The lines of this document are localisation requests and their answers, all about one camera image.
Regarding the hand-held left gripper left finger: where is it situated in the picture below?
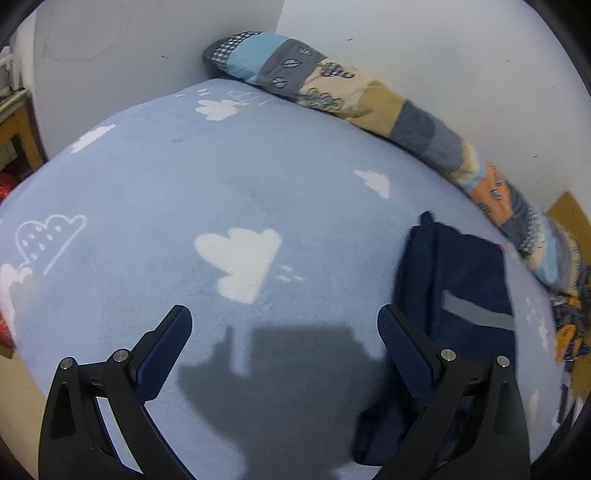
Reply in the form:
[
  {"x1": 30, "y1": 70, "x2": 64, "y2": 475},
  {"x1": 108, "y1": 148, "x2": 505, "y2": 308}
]
[{"x1": 38, "y1": 305, "x2": 193, "y2": 480}]

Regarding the brown wooden board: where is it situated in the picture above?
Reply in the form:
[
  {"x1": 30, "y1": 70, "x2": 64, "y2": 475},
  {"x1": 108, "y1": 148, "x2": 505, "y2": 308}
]
[{"x1": 546, "y1": 191, "x2": 591, "y2": 247}]

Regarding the red bag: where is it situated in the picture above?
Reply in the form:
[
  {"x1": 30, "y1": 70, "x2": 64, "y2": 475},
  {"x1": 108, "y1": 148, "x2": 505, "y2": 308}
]
[{"x1": 0, "y1": 172, "x2": 21, "y2": 204}]

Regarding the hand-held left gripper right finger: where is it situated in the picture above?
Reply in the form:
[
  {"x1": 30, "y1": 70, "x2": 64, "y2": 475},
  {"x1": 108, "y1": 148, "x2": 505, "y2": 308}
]
[{"x1": 369, "y1": 304, "x2": 533, "y2": 480}]

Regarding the navy sweater with red collar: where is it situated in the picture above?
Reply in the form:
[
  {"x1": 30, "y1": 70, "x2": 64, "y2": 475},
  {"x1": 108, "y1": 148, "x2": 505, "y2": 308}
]
[{"x1": 352, "y1": 210, "x2": 517, "y2": 467}]

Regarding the colourful patterned cloth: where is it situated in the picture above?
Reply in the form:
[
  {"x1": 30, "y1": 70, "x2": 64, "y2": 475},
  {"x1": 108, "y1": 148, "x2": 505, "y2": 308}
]
[{"x1": 549, "y1": 288, "x2": 591, "y2": 365}]

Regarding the wooden furniture frame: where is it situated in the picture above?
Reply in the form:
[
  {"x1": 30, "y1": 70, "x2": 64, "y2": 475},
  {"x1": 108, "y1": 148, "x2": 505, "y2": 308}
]
[{"x1": 0, "y1": 88, "x2": 48, "y2": 185}]

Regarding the light blue cloud blanket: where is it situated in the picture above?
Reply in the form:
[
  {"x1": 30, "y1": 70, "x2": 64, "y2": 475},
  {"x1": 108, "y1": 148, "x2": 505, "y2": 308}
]
[{"x1": 0, "y1": 76, "x2": 566, "y2": 480}]

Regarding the rolled patchwork quilt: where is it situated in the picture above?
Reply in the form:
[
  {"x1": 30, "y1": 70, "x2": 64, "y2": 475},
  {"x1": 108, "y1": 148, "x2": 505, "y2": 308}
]
[{"x1": 202, "y1": 30, "x2": 591, "y2": 296}]

